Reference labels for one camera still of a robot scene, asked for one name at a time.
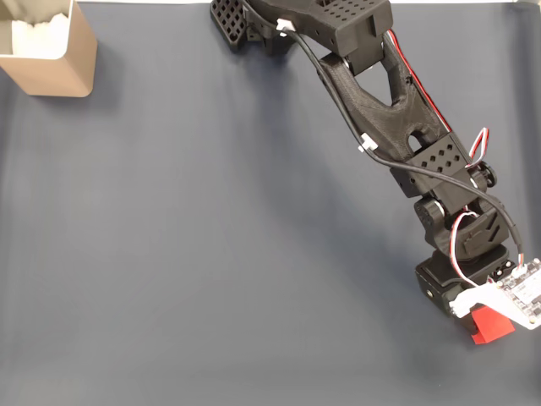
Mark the white padding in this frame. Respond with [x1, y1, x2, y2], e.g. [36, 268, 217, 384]
[10, 12, 71, 59]

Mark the black camera cable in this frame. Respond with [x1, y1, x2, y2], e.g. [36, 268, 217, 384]
[283, 29, 527, 266]

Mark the beige box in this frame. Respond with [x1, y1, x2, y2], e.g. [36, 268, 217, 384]
[0, 0, 99, 98]

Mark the camera board on white mount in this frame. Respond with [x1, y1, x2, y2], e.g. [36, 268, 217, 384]
[449, 257, 541, 331]

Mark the red cube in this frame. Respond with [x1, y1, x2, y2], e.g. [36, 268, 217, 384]
[469, 306, 516, 346]

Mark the white servo cable loop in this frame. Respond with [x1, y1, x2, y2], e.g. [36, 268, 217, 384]
[449, 210, 494, 289]

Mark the dark gray table mat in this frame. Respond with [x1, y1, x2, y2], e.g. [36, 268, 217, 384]
[0, 2, 541, 406]

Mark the red white servo cable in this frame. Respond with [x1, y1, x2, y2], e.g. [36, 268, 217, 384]
[382, 30, 492, 171]

